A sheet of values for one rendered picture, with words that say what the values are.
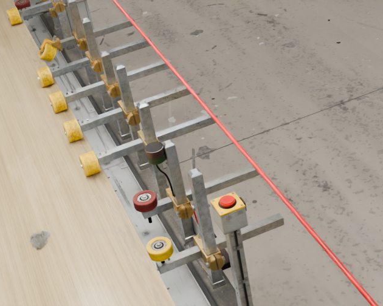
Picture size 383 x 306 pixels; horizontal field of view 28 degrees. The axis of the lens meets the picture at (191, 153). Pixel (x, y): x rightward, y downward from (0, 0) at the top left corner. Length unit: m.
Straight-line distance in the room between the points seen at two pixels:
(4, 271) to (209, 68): 2.92
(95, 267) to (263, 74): 2.79
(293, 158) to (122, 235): 1.87
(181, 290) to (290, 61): 2.70
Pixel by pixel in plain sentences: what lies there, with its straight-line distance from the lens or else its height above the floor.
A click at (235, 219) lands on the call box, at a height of 1.19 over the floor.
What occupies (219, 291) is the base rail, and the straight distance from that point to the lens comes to 2.47.
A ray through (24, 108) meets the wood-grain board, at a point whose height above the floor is 0.90.
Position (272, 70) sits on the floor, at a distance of 4.95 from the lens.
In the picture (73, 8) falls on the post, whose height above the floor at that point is 1.12.
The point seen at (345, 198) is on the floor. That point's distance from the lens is 3.85.
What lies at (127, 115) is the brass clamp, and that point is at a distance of 2.89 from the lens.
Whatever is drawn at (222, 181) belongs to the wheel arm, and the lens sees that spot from 2.63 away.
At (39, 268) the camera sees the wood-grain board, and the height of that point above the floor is 0.90.
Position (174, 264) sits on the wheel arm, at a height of 0.82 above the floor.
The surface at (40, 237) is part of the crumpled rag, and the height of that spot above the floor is 0.91.
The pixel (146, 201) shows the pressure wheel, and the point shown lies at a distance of 2.54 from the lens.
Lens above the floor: 2.46
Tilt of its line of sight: 35 degrees down
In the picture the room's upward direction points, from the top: 11 degrees counter-clockwise
